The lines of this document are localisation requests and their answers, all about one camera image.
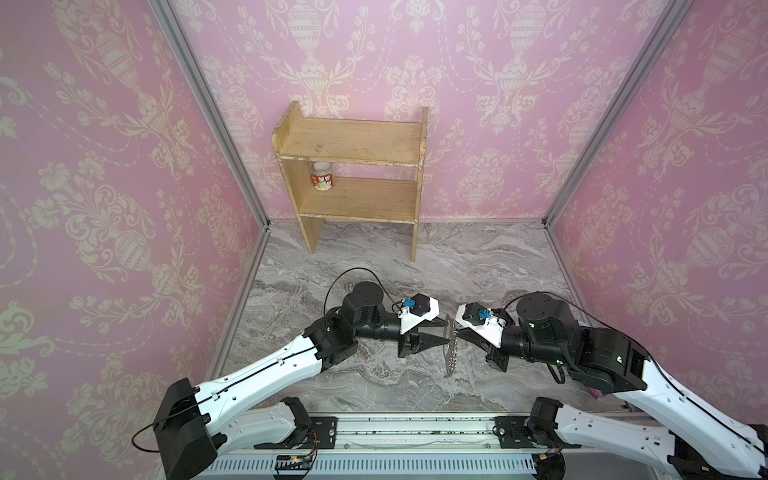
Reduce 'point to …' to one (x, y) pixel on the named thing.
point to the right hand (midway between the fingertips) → (462, 329)
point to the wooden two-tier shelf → (351, 170)
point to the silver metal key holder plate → (450, 351)
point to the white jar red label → (322, 176)
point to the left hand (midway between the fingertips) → (445, 335)
